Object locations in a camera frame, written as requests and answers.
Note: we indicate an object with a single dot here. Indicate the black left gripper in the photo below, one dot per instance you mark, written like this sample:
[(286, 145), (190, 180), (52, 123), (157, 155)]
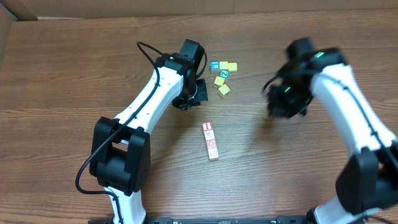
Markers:
[(201, 94)]

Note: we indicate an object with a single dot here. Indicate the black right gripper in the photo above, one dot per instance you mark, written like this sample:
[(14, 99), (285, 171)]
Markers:
[(278, 109)]

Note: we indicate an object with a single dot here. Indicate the red letter wooden block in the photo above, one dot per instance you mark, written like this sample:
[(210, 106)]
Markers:
[(207, 126)]

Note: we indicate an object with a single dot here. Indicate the plain cream wooden block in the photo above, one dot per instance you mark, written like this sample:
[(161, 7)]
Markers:
[(209, 135)]

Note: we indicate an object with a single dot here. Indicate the red symbol wooden block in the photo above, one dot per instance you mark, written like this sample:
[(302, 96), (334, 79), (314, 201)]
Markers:
[(211, 144)]

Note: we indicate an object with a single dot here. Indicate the white letter wooden block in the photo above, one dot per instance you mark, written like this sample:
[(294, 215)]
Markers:
[(213, 154)]

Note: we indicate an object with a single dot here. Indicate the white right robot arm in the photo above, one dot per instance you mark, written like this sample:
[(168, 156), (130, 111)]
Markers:
[(368, 182)]

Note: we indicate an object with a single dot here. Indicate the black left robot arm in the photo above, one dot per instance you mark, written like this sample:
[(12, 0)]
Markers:
[(120, 155)]

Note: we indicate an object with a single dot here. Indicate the yellow wooden block upper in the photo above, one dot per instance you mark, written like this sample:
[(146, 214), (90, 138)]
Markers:
[(219, 81)]

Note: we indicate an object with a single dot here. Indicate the yellow wooden block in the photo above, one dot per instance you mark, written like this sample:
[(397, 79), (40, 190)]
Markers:
[(219, 81), (224, 65), (232, 67), (224, 90)]

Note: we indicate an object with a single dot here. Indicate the yellow wooden block lower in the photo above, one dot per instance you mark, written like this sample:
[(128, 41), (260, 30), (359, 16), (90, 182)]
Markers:
[(224, 90)]

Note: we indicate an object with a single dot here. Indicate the blue letter wooden block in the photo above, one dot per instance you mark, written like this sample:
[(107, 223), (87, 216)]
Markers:
[(215, 66)]

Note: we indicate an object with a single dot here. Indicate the green letter wooden block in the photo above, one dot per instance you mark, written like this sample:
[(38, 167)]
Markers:
[(224, 74)]

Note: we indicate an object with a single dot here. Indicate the yellow wooden block left top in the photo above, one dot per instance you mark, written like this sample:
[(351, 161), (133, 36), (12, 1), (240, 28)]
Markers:
[(224, 65)]

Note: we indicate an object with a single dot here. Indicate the yellow wooden block far top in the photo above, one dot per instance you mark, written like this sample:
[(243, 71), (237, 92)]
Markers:
[(232, 67)]

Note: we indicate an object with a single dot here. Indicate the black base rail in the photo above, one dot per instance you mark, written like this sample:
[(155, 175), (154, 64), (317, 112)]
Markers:
[(276, 220)]

